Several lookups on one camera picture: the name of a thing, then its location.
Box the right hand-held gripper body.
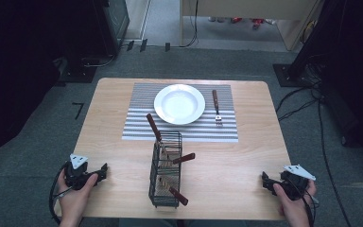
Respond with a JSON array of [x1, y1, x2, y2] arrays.
[[275, 164, 317, 201]]

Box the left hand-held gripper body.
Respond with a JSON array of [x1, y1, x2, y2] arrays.
[[63, 153, 104, 191]]

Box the person's right hand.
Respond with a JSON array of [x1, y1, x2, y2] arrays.
[[272, 180, 318, 222]]

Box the person's left hand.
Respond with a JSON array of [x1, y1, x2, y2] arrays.
[[57, 171, 99, 220]]

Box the grey striped placemat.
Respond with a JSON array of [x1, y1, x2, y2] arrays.
[[121, 82, 239, 143]]

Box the white deep plate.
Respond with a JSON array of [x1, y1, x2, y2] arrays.
[[153, 83, 207, 126]]

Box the dark curtain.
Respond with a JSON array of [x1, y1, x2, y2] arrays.
[[0, 0, 108, 165]]

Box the black stand with base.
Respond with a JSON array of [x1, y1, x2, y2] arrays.
[[272, 0, 348, 88]]

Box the dark cabinet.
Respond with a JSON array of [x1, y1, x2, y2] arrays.
[[92, 0, 131, 59]]

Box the red items under desk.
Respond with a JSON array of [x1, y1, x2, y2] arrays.
[[230, 16, 267, 30]]

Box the light wooden desk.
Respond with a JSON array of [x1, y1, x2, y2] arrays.
[[179, 0, 325, 52]]

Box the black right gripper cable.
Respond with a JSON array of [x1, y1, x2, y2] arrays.
[[298, 188, 318, 227]]

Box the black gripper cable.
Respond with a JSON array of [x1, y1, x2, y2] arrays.
[[298, 188, 318, 227], [48, 161, 74, 226]]

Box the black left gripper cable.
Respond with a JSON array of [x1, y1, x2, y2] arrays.
[[48, 161, 74, 226]]

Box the long black floor cable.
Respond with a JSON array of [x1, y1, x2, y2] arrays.
[[315, 94, 354, 227]]

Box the black wire cutlery holder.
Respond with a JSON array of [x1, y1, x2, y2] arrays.
[[147, 131, 184, 209]]

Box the upright brown-handled utensil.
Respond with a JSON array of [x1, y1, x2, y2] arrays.
[[146, 113, 170, 160]]

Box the black floor cable bundle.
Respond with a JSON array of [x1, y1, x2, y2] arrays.
[[275, 67, 324, 123]]

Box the fork with brown handle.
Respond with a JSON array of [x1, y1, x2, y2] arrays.
[[211, 89, 224, 128]]

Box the black floor base plate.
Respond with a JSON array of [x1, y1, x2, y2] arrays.
[[56, 56, 99, 85]]

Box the black hanging cable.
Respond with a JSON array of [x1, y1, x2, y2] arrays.
[[181, 0, 200, 49]]

